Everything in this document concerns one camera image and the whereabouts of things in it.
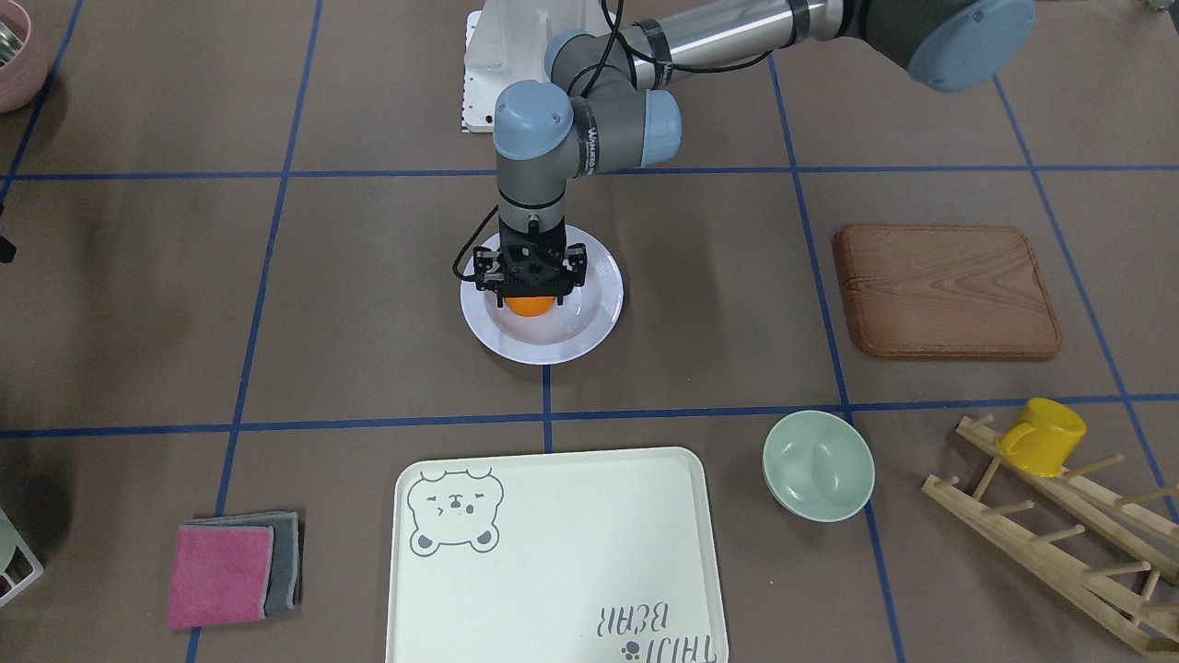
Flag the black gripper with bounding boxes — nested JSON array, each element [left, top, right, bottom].
[[473, 227, 590, 309]]

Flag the orange fruit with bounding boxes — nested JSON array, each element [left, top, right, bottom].
[[503, 297, 556, 319]]

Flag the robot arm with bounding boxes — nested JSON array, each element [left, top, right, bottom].
[[453, 1, 1035, 306]]

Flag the cream bear tray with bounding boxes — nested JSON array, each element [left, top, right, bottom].
[[386, 448, 731, 662]]

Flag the white round plate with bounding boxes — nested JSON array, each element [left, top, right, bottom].
[[460, 227, 625, 365]]

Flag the green bowl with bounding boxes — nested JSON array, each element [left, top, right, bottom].
[[760, 411, 876, 523]]

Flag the grey cloth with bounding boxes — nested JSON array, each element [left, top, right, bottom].
[[182, 511, 299, 621]]

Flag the pink cloth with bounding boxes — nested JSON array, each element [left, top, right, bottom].
[[166, 525, 274, 630]]

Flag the wooden cutting board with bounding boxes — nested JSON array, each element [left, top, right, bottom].
[[834, 224, 1063, 361]]

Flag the yellow mug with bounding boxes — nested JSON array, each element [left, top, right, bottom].
[[997, 396, 1088, 478]]

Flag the pink bowl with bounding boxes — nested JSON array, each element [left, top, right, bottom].
[[1, 1, 52, 114]]

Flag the metal spoon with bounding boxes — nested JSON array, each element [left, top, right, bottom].
[[0, 20, 24, 66]]

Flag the wooden mug rack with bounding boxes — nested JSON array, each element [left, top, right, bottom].
[[921, 416, 1178, 662]]

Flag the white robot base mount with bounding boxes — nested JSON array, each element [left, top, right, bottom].
[[461, 1, 608, 134]]

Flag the white wire cup rack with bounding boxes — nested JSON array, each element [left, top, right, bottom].
[[1, 508, 45, 608]]

